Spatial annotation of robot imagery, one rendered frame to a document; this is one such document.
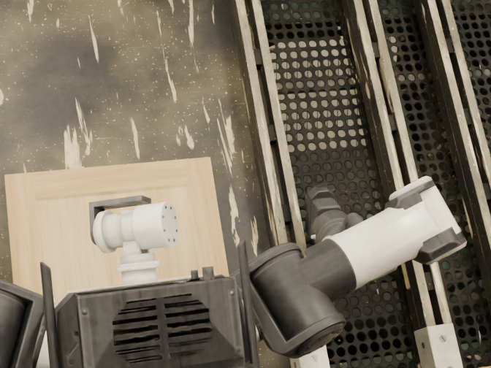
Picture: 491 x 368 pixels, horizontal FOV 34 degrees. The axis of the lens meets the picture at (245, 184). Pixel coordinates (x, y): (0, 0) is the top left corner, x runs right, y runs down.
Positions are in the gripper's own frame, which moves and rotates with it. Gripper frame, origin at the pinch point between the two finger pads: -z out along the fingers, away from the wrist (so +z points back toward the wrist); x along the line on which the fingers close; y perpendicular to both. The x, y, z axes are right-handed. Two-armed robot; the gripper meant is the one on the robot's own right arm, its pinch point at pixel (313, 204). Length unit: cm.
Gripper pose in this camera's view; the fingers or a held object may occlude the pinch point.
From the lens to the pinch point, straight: 176.5
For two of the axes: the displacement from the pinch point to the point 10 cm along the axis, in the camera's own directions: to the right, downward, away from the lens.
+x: 0.3, -9.0, -4.4
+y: -9.7, 0.9, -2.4
